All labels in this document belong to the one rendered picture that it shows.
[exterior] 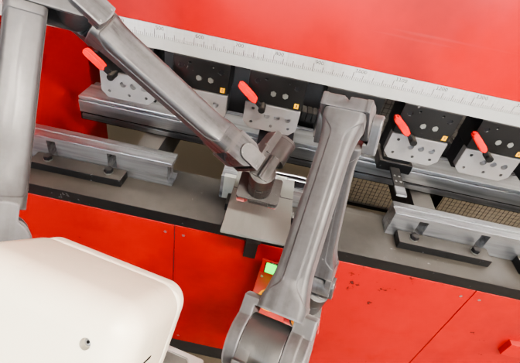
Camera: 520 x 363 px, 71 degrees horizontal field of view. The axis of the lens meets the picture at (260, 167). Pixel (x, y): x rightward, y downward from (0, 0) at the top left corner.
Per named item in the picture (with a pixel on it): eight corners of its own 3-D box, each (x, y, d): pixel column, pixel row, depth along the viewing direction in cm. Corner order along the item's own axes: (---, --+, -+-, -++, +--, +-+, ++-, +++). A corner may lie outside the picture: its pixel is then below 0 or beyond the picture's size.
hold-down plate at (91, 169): (29, 168, 117) (28, 160, 115) (40, 158, 121) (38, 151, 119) (121, 187, 117) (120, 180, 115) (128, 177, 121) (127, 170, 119)
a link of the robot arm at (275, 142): (218, 155, 78) (238, 152, 71) (246, 117, 82) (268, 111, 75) (254, 189, 83) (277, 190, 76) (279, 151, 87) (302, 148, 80)
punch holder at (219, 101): (171, 110, 101) (172, 53, 91) (180, 97, 108) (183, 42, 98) (224, 121, 101) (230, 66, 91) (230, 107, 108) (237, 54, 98)
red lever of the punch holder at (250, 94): (241, 83, 89) (266, 111, 93) (244, 76, 92) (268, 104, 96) (235, 87, 90) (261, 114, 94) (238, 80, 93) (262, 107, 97)
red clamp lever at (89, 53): (83, 49, 89) (114, 78, 93) (90, 43, 93) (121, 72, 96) (79, 53, 90) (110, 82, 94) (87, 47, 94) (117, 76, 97)
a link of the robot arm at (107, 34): (52, 20, 62) (56, -7, 53) (74, -1, 64) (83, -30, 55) (229, 172, 80) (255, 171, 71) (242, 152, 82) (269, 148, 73)
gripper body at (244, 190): (241, 173, 89) (242, 161, 82) (282, 183, 89) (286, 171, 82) (235, 197, 86) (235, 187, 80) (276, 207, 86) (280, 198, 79)
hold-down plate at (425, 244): (395, 248, 116) (399, 241, 114) (393, 234, 120) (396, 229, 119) (487, 267, 116) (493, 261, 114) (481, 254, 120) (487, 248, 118)
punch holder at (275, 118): (241, 125, 101) (250, 70, 91) (246, 111, 108) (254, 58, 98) (293, 136, 101) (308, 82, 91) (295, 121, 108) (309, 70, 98)
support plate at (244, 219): (220, 232, 94) (220, 229, 93) (238, 171, 115) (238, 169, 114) (288, 247, 94) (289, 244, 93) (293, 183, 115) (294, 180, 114)
